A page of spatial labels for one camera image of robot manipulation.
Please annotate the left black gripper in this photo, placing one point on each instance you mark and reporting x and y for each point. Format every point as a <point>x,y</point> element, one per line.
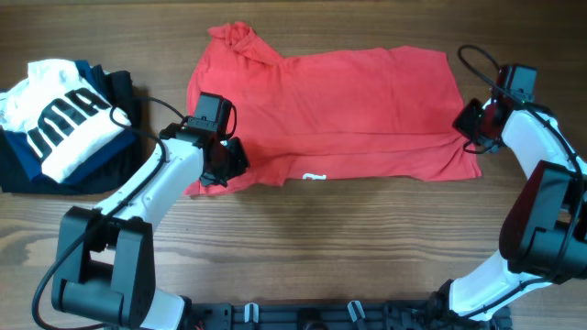
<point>238,159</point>

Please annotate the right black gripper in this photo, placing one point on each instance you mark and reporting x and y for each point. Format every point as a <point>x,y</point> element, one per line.
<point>461,123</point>

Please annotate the red t-shirt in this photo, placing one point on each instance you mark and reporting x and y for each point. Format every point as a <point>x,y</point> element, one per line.
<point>343,114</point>

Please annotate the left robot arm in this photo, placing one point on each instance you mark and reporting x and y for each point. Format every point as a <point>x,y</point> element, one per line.
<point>106,269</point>

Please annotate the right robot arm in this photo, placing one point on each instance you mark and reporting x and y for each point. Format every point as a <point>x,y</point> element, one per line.
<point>543,238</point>

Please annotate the black folded garment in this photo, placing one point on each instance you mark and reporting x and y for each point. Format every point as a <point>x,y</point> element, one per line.
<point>110,166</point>

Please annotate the blue folded garment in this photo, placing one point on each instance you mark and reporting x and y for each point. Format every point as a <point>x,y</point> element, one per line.
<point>91,158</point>

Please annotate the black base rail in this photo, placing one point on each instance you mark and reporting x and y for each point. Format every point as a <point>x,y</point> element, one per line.
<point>354,315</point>

